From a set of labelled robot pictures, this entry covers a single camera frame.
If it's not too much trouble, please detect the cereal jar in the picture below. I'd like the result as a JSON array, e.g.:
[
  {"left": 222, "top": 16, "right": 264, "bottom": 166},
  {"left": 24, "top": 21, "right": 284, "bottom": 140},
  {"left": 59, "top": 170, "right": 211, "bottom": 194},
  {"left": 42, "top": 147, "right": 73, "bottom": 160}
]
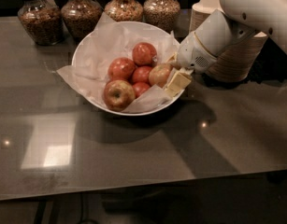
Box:
[
  {"left": 104, "top": 0, "right": 143, "bottom": 21},
  {"left": 143, "top": 0, "right": 180, "bottom": 33},
  {"left": 18, "top": 0, "right": 64, "bottom": 46},
  {"left": 61, "top": 0, "right": 102, "bottom": 42}
]

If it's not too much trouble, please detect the red apple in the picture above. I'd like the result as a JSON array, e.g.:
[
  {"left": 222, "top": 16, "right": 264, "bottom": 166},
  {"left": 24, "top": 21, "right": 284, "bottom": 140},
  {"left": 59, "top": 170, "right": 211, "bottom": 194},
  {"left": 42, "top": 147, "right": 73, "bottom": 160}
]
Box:
[
  {"left": 131, "top": 66, "right": 152, "bottom": 83},
  {"left": 132, "top": 42, "right": 157, "bottom": 66},
  {"left": 108, "top": 57, "right": 136, "bottom": 79},
  {"left": 133, "top": 82, "right": 151, "bottom": 98}
]

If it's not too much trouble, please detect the far left cereal jar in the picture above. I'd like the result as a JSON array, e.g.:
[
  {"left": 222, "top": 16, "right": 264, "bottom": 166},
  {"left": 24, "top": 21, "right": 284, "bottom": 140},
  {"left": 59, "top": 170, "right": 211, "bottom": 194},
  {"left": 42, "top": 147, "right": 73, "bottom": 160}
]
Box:
[{"left": 18, "top": 0, "right": 64, "bottom": 46}]

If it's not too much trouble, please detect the white paper liner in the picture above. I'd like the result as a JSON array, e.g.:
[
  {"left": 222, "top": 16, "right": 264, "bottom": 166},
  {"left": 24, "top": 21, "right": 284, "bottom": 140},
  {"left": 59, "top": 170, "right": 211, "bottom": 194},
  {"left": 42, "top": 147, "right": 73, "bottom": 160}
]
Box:
[{"left": 56, "top": 12, "right": 181, "bottom": 114}]

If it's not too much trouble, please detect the left red apple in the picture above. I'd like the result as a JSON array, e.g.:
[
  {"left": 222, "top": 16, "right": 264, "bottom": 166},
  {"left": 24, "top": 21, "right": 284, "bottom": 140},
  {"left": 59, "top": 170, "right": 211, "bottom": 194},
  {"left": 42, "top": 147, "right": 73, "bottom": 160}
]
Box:
[{"left": 108, "top": 57, "right": 136, "bottom": 79}]

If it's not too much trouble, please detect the top red apple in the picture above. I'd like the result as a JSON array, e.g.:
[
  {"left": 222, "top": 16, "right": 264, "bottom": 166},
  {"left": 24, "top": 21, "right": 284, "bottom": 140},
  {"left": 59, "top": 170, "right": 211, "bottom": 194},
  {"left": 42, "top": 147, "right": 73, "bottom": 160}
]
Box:
[{"left": 132, "top": 42, "right": 157, "bottom": 66}]

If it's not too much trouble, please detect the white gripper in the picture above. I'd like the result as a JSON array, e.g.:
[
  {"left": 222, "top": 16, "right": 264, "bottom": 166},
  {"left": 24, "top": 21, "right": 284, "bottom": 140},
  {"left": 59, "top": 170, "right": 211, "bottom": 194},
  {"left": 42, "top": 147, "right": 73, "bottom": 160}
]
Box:
[{"left": 165, "top": 32, "right": 217, "bottom": 97}]

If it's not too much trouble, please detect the centre red apple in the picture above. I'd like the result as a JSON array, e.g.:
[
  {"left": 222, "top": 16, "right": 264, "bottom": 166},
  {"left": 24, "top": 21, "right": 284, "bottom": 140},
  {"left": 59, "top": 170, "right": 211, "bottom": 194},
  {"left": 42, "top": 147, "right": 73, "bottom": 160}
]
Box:
[{"left": 131, "top": 66, "right": 152, "bottom": 83}]

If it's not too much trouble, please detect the front red apple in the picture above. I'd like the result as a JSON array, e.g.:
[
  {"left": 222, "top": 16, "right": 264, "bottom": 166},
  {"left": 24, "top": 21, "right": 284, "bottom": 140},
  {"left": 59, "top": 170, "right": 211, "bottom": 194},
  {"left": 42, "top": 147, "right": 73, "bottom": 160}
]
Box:
[{"left": 133, "top": 82, "right": 151, "bottom": 98}]

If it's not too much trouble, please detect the white bowl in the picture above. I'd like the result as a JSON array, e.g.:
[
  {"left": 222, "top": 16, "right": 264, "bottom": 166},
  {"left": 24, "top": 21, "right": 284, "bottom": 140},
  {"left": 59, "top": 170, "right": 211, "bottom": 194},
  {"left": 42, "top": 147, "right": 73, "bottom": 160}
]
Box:
[{"left": 71, "top": 21, "right": 185, "bottom": 117}]

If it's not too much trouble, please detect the yellow-red apple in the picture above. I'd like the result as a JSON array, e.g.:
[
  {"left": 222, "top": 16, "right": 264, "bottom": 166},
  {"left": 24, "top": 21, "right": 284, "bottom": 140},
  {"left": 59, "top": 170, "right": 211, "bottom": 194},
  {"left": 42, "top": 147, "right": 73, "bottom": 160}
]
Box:
[
  {"left": 103, "top": 79, "right": 136, "bottom": 111},
  {"left": 149, "top": 63, "right": 172, "bottom": 88}
]

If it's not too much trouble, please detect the back paper bowl stack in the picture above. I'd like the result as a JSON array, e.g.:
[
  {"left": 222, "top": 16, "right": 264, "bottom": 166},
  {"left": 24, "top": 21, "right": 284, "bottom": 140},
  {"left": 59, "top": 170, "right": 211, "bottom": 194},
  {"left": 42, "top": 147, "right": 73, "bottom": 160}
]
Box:
[{"left": 189, "top": 0, "right": 222, "bottom": 32}]

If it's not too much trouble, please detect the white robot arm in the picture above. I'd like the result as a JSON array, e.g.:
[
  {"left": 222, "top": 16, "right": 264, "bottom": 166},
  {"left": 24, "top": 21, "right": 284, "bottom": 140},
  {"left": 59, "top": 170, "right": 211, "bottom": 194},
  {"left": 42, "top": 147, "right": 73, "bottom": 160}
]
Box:
[{"left": 171, "top": 0, "right": 287, "bottom": 81}]

